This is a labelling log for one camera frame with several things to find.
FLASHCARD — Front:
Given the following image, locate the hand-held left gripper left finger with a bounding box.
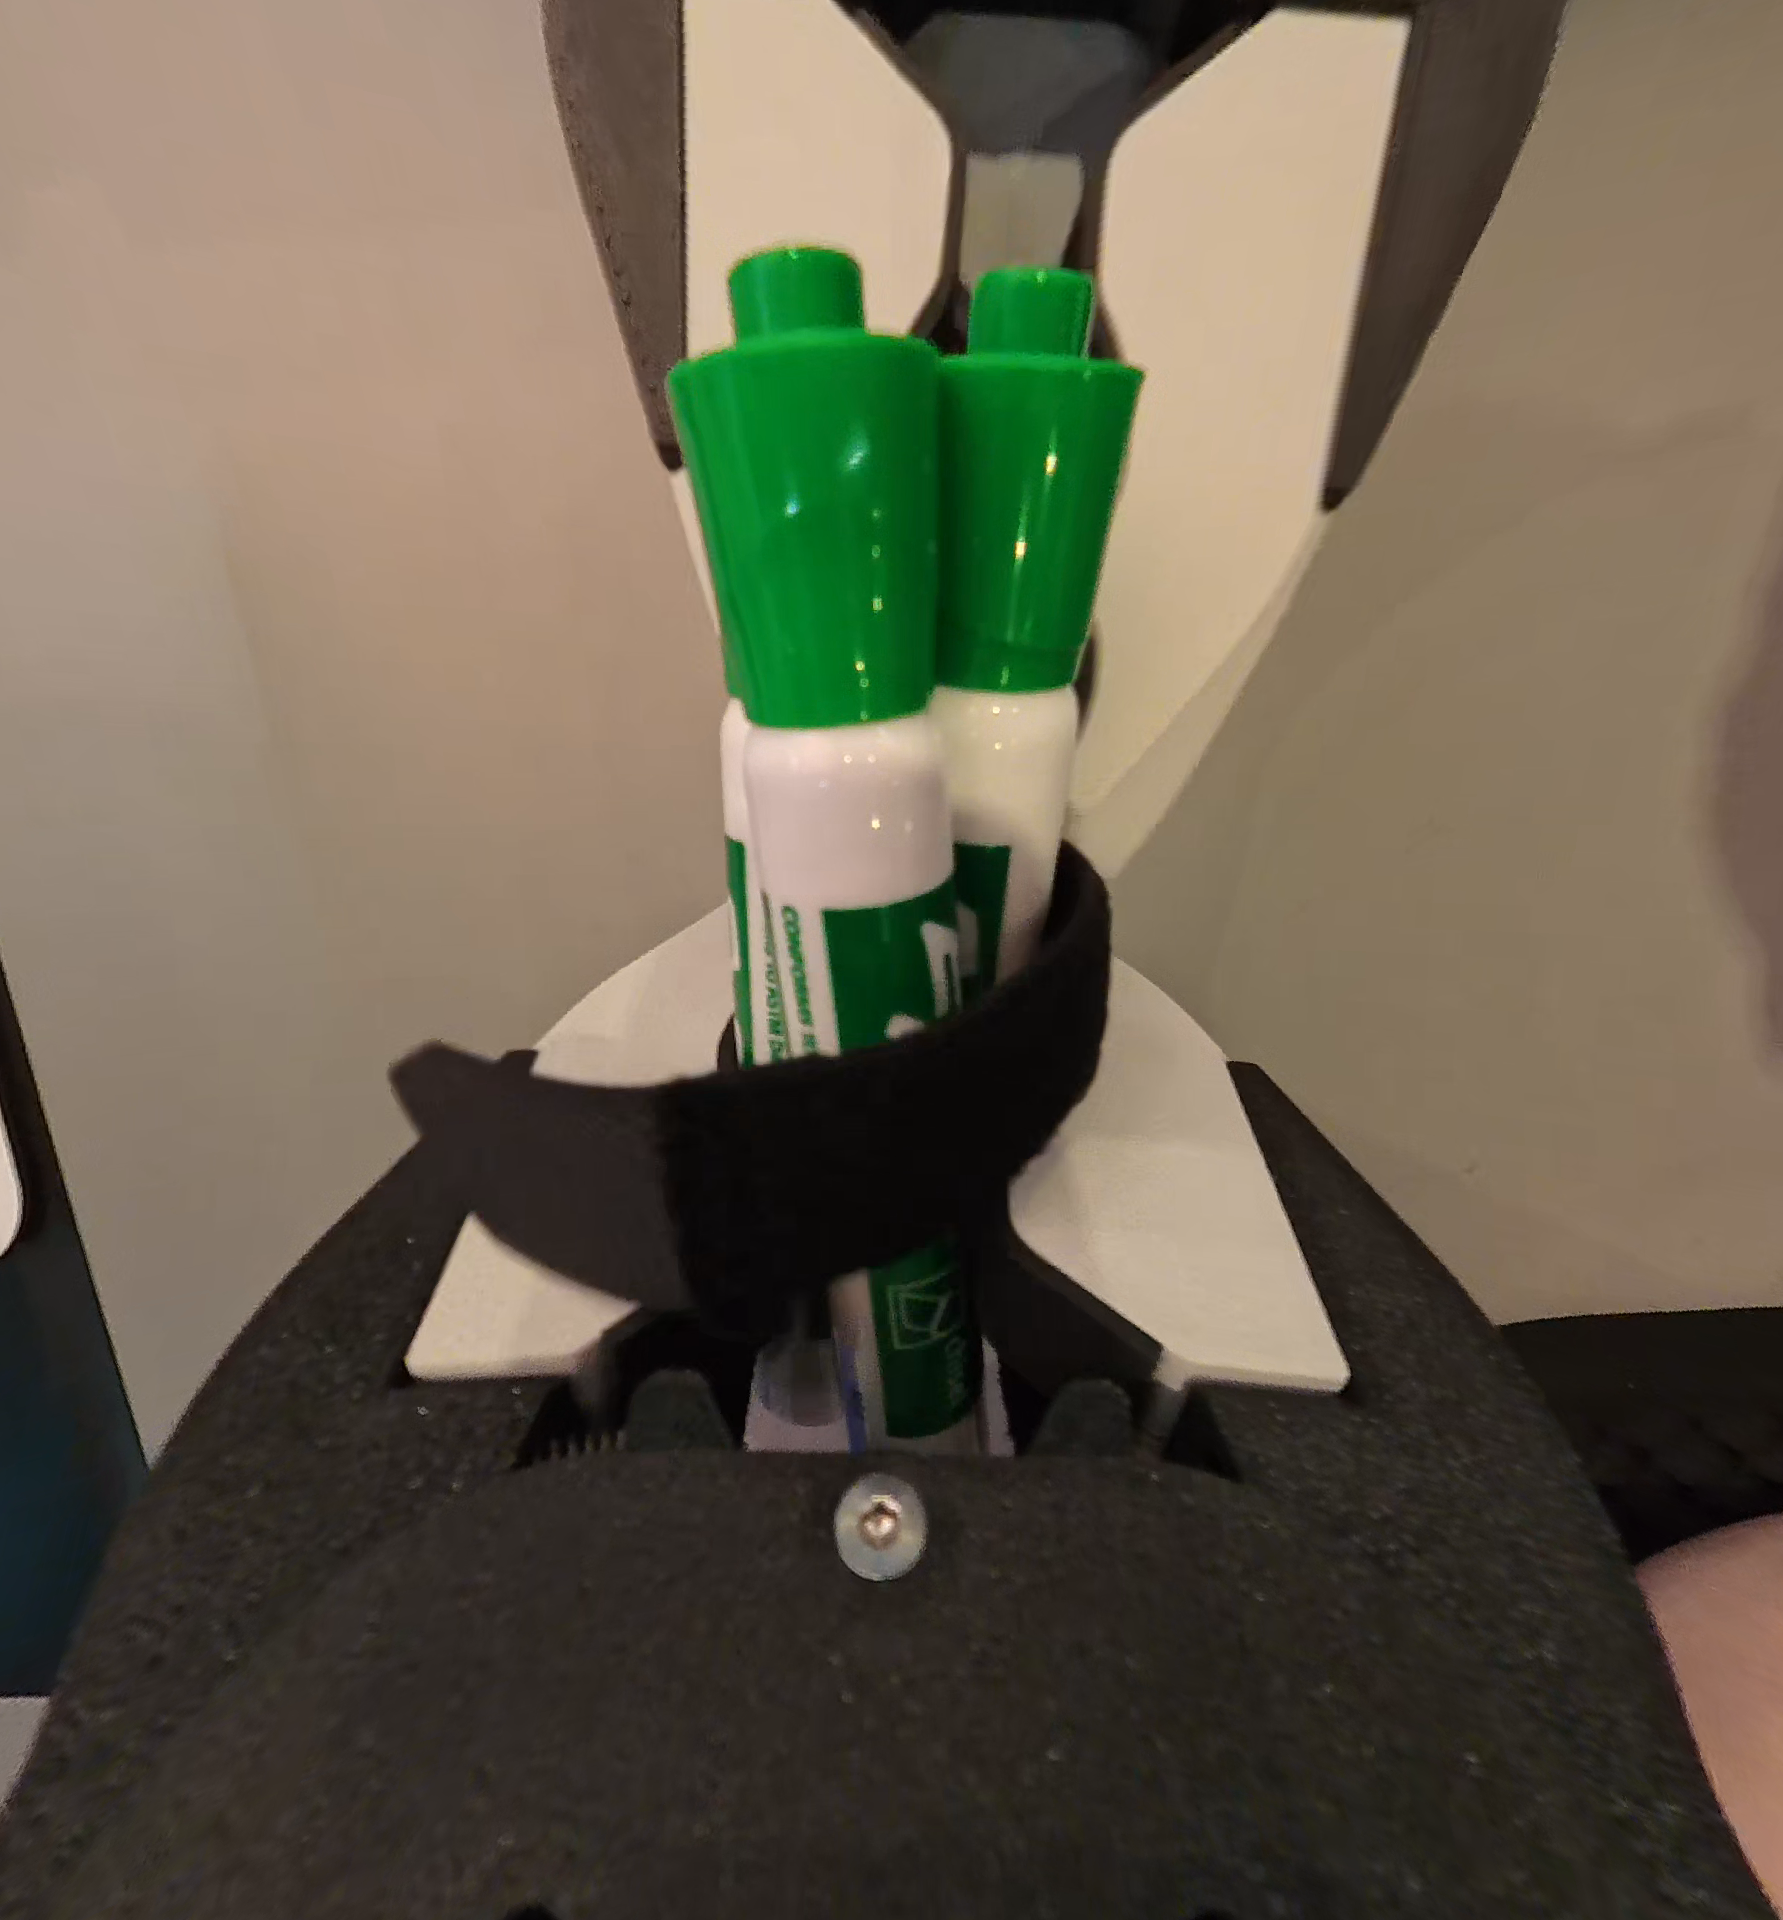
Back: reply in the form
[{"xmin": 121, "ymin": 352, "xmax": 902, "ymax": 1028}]
[{"xmin": 404, "ymin": 959, "xmax": 730, "ymax": 1381}]

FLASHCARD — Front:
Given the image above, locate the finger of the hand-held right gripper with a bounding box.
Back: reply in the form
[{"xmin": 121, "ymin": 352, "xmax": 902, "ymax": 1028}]
[
  {"xmin": 665, "ymin": 0, "xmax": 984, "ymax": 499},
  {"xmin": 1073, "ymin": 0, "xmax": 1418, "ymax": 890}
]

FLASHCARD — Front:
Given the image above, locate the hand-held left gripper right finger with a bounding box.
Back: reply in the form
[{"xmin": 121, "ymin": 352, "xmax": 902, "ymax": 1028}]
[{"xmin": 999, "ymin": 929, "xmax": 1353, "ymax": 1390}]

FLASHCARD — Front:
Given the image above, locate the black hook-and-loop strap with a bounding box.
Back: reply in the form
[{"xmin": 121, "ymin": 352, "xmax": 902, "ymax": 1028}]
[{"xmin": 388, "ymin": 842, "xmax": 1116, "ymax": 1329}]

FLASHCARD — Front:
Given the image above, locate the person's left forearm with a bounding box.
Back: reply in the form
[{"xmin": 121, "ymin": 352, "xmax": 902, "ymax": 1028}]
[{"xmin": 1632, "ymin": 1499, "xmax": 1783, "ymax": 1920}]

